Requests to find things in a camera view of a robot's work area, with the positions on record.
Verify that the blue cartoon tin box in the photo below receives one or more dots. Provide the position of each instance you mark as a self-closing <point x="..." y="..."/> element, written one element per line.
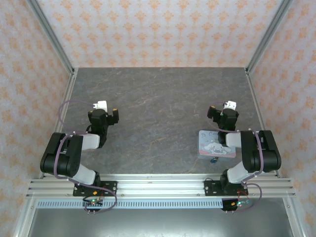
<point x="209" y="148"/>

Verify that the small blue padlock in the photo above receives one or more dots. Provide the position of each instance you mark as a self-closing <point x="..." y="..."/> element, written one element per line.
<point x="213" y="160"/>

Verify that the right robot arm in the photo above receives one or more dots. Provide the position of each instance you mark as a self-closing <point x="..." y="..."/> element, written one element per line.
<point x="256" y="158"/>

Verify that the controller board with LEDs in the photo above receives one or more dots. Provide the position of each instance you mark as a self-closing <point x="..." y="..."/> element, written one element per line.
<point x="92" y="202"/>
<point x="240" y="203"/>

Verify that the grey metal panel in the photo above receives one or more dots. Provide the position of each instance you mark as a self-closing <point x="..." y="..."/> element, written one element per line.
<point x="158" y="223"/>

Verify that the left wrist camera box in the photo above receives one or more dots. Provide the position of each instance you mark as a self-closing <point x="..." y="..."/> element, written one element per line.
<point x="101" y="105"/>

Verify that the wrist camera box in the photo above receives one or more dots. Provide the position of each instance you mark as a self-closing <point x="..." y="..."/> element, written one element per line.
<point x="232" y="105"/>
<point x="101" y="105"/>

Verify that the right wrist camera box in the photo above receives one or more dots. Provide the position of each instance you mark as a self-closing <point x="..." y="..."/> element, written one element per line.
<point x="232" y="105"/>

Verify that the aluminium table side rail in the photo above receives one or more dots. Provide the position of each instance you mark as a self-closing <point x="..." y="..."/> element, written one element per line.
<point x="70" y="86"/>
<point x="252" y="86"/>

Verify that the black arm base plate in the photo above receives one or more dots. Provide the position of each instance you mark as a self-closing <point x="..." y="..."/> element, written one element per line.
<point x="109" y="187"/>
<point x="212" y="187"/>

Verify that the aluminium mounting rail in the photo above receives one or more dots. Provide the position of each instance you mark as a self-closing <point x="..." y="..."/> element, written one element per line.
<point x="160" y="185"/>

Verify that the aluminium frame post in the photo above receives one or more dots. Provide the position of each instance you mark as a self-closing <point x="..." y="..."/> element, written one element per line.
<point x="267" y="37"/>
<point x="53" y="37"/>

